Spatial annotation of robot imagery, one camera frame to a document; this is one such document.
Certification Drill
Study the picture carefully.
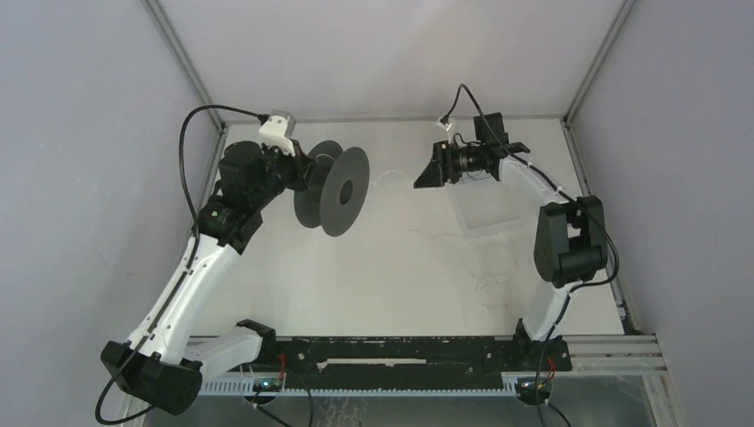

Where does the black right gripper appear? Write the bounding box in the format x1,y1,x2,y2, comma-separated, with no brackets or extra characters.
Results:
413,141,485,189

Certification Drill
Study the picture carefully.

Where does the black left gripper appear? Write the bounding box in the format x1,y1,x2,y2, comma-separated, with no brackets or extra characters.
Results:
250,138,319,210

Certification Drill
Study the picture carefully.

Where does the dark grey perforated spool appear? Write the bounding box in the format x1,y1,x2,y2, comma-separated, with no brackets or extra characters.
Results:
293,140,370,237

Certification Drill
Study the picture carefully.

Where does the white beaded cable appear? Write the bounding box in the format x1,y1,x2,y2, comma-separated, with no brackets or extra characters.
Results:
309,149,523,310

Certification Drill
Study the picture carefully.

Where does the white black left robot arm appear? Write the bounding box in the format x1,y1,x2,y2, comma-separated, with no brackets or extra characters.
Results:
100,141,314,415

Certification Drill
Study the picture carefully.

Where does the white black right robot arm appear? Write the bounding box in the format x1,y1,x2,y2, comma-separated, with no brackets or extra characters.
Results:
413,113,613,370

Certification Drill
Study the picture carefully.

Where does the clear plastic two-compartment tray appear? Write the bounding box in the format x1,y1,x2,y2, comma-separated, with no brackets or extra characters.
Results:
445,173,529,238

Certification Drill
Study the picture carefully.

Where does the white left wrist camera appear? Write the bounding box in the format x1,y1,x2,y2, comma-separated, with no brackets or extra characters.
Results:
259,110,296,157

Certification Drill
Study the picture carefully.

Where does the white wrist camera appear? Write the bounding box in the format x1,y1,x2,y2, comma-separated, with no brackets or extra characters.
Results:
259,110,296,157
436,116,455,143

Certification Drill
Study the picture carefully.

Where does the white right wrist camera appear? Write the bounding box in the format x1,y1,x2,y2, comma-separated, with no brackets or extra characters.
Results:
436,116,455,143

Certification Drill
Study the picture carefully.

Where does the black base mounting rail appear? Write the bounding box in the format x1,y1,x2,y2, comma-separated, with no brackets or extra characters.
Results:
240,325,574,387

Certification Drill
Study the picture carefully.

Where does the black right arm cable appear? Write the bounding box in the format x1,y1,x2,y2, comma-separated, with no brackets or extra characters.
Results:
440,83,621,427

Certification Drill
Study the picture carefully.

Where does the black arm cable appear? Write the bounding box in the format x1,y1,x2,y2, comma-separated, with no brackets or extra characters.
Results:
440,83,621,427
94,104,269,427

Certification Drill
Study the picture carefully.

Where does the white slotted cable duct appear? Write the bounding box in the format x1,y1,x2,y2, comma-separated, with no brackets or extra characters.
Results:
198,375,536,398

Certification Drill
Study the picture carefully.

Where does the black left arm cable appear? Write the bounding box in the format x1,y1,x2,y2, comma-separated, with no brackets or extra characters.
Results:
94,104,269,427

